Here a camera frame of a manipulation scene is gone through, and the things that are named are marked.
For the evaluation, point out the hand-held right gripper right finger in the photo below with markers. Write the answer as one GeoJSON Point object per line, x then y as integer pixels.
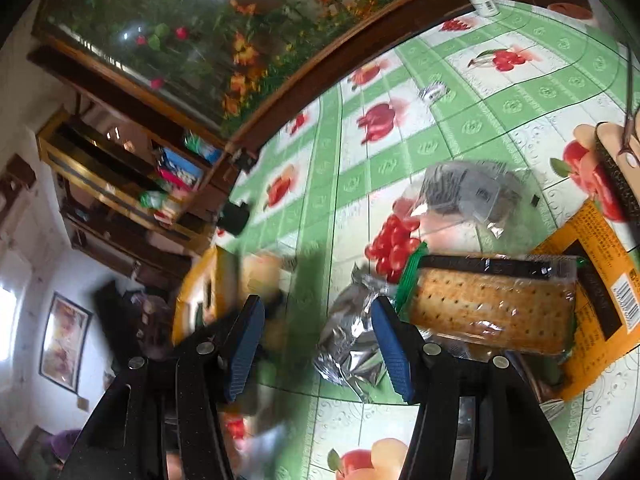
{"type": "Point", "coordinates": [395, 350]}

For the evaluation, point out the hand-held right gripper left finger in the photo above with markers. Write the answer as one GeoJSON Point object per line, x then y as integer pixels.
{"type": "Point", "coordinates": [245, 345]}

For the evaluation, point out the silver foil packet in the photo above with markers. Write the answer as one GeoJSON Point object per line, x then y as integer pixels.
{"type": "Point", "coordinates": [350, 335]}

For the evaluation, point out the yellow cardboard box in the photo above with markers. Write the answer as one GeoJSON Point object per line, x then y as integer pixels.
{"type": "Point", "coordinates": [192, 285]}

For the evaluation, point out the cracker packet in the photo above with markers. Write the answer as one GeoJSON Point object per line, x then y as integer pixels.
{"type": "Point", "coordinates": [490, 305]}

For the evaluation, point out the clear plastic bag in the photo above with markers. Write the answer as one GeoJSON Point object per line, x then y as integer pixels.
{"type": "Point", "coordinates": [465, 190]}

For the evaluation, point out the white leaf print candy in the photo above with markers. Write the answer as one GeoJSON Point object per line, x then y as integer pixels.
{"type": "Point", "coordinates": [433, 92]}

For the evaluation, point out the small black box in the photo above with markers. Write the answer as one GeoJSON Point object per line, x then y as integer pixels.
{"type": "Point", "coordinates": [235, 217]}

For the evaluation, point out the green packet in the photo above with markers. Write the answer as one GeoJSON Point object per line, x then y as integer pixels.
{"type": "Point", "coordinates": [152, 200]}

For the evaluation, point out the pink box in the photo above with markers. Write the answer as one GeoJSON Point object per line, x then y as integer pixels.
{"type": "Point", "coordinates": [175, 180]}

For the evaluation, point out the blue box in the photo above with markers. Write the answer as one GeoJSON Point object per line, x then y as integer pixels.
{"type": "Point", "coordinates": [180, 162]}

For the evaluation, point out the purple cloth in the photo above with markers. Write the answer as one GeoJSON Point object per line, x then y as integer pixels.
{"type": "Point", "coordinates": [62, 442]}

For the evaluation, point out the wooden display cabinet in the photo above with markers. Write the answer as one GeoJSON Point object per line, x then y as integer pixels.
{"type": "Point", "coordinates": [100, 180]}

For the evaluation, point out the orange snack box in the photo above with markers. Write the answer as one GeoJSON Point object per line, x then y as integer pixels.
{"type": "Point", "coordinates": [600, 260]}

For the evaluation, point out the patterned glasses case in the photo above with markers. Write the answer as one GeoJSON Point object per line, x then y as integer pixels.
{"type": "Point", "coordinates": [612, 170]}

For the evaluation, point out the brown eyeglasses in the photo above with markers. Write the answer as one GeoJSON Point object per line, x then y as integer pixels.
{"type": "Point", "coordinates": [626, 135]}

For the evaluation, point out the framed wall picture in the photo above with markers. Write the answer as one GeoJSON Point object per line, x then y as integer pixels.
{"type": "Point", "coordinates": [65, 340]}

